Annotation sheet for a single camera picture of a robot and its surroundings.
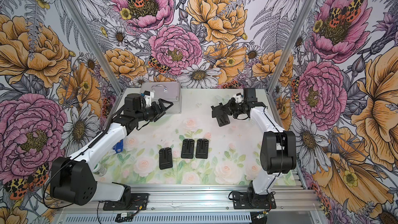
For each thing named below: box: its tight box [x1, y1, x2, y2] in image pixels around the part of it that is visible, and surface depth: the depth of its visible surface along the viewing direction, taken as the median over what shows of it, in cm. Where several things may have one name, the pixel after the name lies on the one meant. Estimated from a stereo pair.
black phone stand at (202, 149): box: [195, 138, 209, 160], surface depth 91 cm
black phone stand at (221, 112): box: [210, 102, 233, 128], surface depth 91 cm
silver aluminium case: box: [139, 81, 182, 115], surface depth 102 cm
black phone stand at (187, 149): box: [180, 138, 195, 160], surface depth 92 cm
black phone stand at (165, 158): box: [158, 147, 173, 171], surface depth 88 cm
